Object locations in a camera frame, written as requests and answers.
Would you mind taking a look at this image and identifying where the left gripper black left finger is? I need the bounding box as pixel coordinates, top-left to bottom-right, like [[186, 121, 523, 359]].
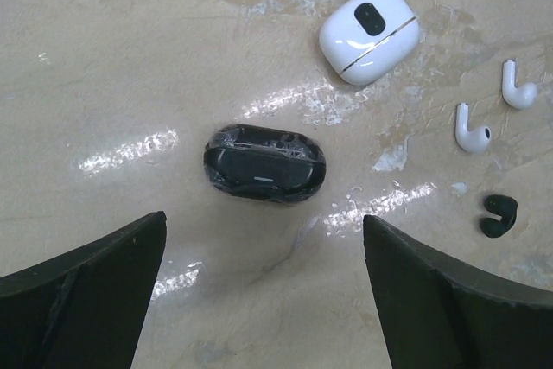
[[1, 211, 167, 368]]

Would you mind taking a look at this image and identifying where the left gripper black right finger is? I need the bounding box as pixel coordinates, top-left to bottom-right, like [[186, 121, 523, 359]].
[[363, 215, 552, 368]]

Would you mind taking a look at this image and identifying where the black earbud charging case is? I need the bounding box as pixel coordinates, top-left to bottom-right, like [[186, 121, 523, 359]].
[[203, 124, 327, 204]]

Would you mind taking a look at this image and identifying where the white earbud charging case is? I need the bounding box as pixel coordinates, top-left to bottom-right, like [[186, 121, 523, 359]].
[[319, 0, 420, 86]]

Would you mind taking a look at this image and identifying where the black earbud left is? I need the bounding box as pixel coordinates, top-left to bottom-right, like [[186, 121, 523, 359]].
[[479, 194, 518, 239]]

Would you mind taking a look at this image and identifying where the white earbud left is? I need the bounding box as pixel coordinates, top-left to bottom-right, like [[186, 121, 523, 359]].
[[455, 103, 492, 154]]

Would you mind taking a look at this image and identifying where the white earbud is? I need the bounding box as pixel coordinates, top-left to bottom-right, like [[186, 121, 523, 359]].
[[455, 103, 492, 154], [501, 60, 537, 110]]

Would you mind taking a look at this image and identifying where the white earbud right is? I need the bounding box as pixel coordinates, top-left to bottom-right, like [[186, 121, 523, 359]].
[[501, 60, 537, 110]]

